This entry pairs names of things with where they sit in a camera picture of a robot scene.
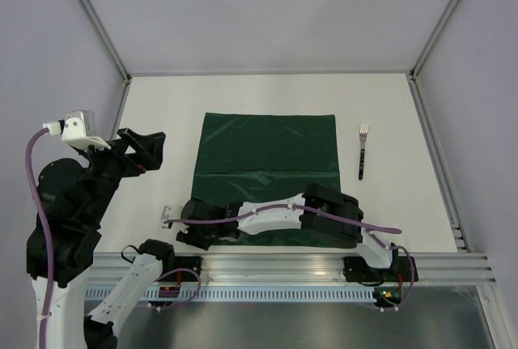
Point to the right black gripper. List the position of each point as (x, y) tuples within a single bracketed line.
[(187, 236)]

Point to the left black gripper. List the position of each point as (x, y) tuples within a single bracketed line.
[(148, 155)]

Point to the dark green cloth napkin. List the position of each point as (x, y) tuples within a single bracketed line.
[(263, 158)]

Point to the silver fork black handle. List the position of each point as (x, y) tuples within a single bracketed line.
[(363, 131)]

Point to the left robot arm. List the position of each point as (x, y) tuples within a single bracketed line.
[(71, 201)]

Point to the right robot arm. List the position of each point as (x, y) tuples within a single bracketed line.
[(319, 217)]

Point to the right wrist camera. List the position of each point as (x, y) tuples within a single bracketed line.
[(170, 213)]

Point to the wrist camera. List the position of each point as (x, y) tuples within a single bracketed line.
[(170, 213), (77, 130)]

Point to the aluminium front rail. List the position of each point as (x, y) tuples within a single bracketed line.
[(312, 269)]

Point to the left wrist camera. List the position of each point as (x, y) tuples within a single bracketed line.
[(77, 130)]

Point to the back aluminium frame bar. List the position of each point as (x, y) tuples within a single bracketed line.
[(265, 72)]

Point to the white slotted cable duct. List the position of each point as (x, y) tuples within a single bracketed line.
[(262, 294)]

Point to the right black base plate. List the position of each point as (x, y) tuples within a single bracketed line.
[(356, 270)]

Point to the left aluminium frame post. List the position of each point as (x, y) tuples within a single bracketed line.
[(107, 44)]

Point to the aluminium frame post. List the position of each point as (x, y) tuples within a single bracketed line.
[(107, 44), (446, 15)]

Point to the right aluminium frame post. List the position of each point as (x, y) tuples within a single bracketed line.
[(446, 15)]

